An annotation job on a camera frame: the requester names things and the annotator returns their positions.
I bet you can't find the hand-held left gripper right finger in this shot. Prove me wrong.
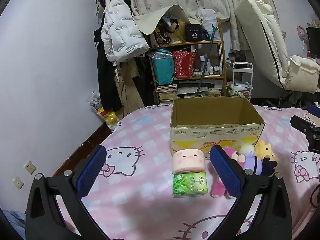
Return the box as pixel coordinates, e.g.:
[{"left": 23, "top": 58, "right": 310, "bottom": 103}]
[{"left": 209, "top": 145, "right": 297, "bottom": 240}]

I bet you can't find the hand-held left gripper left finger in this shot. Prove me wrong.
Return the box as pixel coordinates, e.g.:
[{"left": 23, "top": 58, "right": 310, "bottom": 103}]
[{"left": 25, "top": 144, "right": 110, "bottom": 240}]

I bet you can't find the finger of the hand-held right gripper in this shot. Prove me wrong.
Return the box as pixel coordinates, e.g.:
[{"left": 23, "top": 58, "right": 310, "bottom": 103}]
[
  {"left": 290, "top": 115, "right": 320, "bottom": 153},
  {"left": 307, "top": 104, "right": 320, "bottom": 117}
]

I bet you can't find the pink bear plush toy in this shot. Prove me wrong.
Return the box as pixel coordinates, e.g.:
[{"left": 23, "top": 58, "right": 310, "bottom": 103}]
[{"left": 210, "top": 145, "right": 247, "bottom": 199}]

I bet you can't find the purple dark-haired plush doll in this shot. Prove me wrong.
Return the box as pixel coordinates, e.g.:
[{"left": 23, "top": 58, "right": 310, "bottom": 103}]
[{"left": 244, "top": 152, "right": 277, "bottom": 177}]

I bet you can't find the cardboard box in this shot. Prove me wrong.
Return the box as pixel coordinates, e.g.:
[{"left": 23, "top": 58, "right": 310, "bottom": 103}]
[{"left": 170, "top": 96, "right": 266, "bottom": 157}]

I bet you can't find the yellow plush toy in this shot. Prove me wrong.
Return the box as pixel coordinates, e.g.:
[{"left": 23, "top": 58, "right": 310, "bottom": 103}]
[{"left": 255, "top": 140, "right": 279, "bottom": 164}]

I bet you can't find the green tissue pack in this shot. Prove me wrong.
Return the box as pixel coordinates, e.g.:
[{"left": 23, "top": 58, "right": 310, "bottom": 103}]
[{"left": 172, "top": 171, "right": 208, "bottom": 197}]

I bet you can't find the cream duvet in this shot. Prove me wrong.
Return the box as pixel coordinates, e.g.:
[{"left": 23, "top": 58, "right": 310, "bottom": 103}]
[{"left": 285, "top": 55, "right": 320, "bottom": 93}]

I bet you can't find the plastic bag with yellow contents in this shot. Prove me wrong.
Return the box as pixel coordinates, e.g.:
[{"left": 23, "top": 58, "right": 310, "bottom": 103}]
[{"left": 87, "top": 91, "right": 123, "bottom": 132}]

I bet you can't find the black monitor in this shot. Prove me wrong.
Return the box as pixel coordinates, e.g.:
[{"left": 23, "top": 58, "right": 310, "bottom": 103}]
[{"left": 306, "top": 26, "right": 320, "bottom": 53}]

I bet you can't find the pink small fan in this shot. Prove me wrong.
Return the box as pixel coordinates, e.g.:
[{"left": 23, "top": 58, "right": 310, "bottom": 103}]
[{"left": 296, "top": 25, "right": 309, "bottom": 40}]

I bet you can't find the black hanging coat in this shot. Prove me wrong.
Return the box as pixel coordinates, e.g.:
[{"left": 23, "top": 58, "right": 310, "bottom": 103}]
[{"left": 94, "top": 12, "right": 123, "bottom": 112}]

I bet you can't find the white trolley cart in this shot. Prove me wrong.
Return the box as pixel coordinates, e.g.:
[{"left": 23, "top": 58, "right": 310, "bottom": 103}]
[{"left": 226, "top": 62, "right": 254, "bottom": 103}]

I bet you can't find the pile of papers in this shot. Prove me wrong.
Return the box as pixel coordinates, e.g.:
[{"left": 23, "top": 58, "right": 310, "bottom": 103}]
[{"left": 176, "top": 79, "right": 223, "bottom": 97}]

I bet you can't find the beige hanging coat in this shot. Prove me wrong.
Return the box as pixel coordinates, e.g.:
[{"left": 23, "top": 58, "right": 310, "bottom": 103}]
[{"left": 116, "top": 60, "right": 148, "bottom": 114}]

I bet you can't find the blue cloth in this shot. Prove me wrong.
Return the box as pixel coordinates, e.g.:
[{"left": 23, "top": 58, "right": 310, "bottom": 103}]
[{"left": 0, "top": 209, "right": 25, "bottom": 240}]

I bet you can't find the stack of books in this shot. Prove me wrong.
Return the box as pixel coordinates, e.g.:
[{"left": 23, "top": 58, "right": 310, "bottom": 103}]
[{"left": 156, "top": 84, "right": 178, "bottom": 103}]

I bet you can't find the cream folded mattress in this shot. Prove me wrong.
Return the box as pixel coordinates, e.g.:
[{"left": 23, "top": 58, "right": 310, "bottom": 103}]
[{"left": 234, "top": 0, "right": 293, "bottom": 90}]

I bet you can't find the row of small bottles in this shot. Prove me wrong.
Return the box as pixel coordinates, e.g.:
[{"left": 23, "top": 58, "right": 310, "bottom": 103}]
[{"left": 200, "top": 55, "right": 224, "bottom": 75}]

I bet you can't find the wooden shelf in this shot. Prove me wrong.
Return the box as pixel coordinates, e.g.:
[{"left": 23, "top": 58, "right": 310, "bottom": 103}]
[{"left": 147, "top": 17, "right": 225, "bottom": 103}]

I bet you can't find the green pole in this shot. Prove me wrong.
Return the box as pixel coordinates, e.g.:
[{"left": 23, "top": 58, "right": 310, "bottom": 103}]
[{"left": 196, "top": 24, "right": 218, "bottom": 97}]

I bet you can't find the red patterned bag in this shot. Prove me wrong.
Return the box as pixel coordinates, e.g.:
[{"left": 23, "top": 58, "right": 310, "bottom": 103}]
[{"left": 172, "top": 50, "right": 196, "bottom": 78}]

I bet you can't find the teal bag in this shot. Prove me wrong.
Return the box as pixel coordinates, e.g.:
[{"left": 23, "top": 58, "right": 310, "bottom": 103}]
[{"left": 150, "top": 51, "right": 175, "bottom": 85}]

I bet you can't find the white plastic bag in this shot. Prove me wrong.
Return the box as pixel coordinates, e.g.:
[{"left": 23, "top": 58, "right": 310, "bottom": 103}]
[{"left": 199, "top": 9, "right": 222, "bottom": 40}]

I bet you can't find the black square box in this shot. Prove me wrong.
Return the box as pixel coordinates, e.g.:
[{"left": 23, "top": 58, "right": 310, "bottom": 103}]
[{"left": 185, "top": 24, "right": 203, "bottom": 42}]

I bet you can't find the white puffer jacket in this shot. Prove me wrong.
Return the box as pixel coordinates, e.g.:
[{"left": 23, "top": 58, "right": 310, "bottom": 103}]
[{"left": 100, "top": 0, "right": 150, "bottom": 67}]

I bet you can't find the cream curled mat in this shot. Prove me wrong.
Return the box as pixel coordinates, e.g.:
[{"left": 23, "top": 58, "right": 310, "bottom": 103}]
[{"left": 132, "top": 4, "right": 198, "bottom": 36}]

